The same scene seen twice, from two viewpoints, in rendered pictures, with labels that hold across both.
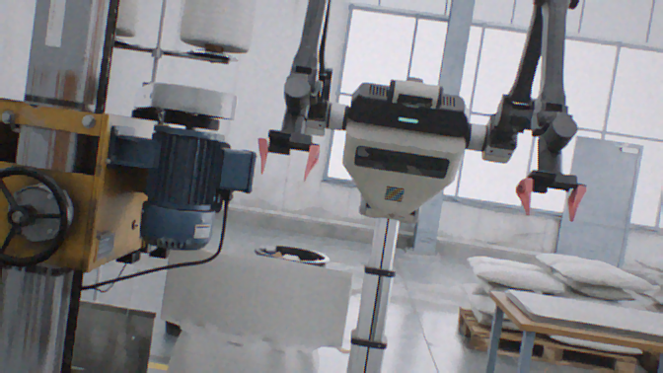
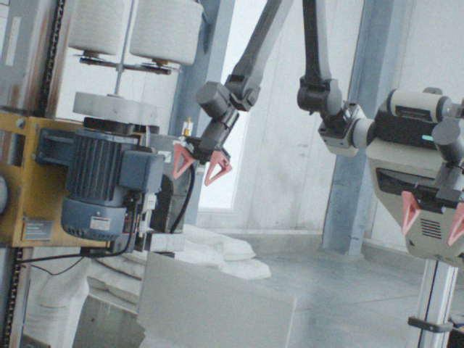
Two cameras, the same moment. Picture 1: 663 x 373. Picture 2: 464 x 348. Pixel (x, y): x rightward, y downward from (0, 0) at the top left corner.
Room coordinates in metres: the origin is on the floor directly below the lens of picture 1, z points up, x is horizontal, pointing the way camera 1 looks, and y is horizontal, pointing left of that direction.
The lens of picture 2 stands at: (-0.12, -1.11, 1.41)
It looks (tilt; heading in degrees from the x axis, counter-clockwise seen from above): 3 degrees down; 35
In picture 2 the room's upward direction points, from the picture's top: 10 degrees clockwise
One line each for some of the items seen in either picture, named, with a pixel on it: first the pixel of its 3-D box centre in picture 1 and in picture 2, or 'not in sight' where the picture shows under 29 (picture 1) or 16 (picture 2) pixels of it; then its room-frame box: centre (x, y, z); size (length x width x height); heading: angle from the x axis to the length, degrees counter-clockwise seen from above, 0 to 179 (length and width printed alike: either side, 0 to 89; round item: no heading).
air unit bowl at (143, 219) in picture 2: not in sight; (143, 221); (1.60, 0.38, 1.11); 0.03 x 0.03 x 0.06
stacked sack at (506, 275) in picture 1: (516, 276); not in sight; (4.88, -1.58, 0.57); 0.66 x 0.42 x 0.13; 80
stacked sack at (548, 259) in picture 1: (580, 265); not in sight; (5.23, -2.21, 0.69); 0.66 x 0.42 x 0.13; 85
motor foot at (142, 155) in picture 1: (141, 150); (68, 150); (1.30, 0.39, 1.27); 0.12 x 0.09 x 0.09; 178
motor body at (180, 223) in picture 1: (182, 187); (98, 185); (1.33, 0.30, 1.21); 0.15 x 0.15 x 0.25
